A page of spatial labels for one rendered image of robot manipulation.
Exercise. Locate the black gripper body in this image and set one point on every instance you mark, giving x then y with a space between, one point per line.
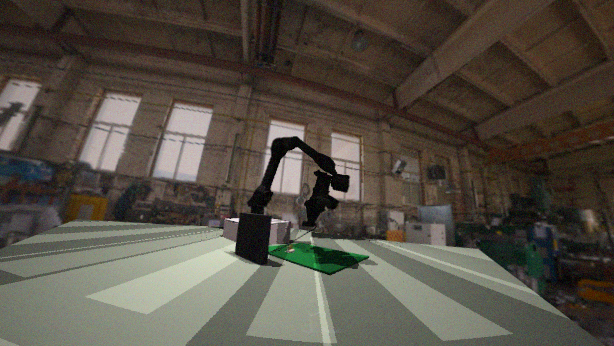
318 198

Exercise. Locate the green circuit board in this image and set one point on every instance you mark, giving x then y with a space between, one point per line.
320 259

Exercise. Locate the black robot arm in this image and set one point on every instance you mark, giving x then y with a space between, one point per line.
279 148

